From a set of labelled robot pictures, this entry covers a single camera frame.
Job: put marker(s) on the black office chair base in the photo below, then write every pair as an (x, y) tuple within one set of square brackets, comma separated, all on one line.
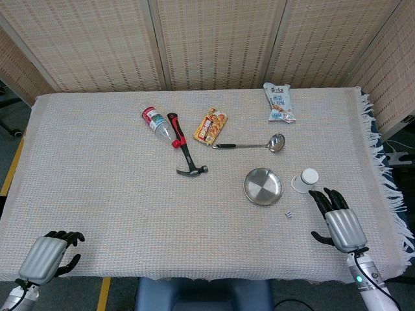
[(6, 107)]

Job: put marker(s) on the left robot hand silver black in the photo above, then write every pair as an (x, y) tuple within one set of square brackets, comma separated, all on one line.
[(43, 259)]

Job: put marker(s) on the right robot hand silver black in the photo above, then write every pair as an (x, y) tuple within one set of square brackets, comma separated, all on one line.
[(345, 228)]

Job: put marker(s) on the white paper cup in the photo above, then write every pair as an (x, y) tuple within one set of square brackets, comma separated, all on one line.
[(306, 181)]

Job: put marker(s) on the clear plastic bottle red label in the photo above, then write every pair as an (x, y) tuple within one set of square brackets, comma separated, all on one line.
[(155, 121)]

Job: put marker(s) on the round steel plate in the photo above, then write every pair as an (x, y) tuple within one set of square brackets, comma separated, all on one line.
[(262, 187)]

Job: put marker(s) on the beige woven tablecloth with fringe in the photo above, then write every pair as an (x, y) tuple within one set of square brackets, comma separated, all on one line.
[(129, 201)]

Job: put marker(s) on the yellow curry box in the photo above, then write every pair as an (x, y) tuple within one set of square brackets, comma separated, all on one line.
[(211, 127)]

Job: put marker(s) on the white metal bracket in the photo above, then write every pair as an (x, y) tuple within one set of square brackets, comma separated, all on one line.
[(397, 158)]

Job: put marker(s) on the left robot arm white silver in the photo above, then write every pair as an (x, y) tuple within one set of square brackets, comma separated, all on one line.
[(16, 298)]

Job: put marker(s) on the woven bamboo screen panel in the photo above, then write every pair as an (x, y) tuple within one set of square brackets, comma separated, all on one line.
[(19, 71), (90, 42), (392, 74), (220, 42), (330, 39)]

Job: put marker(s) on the white blue snack bag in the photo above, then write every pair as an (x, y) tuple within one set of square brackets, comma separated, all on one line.
[(279, 103)]

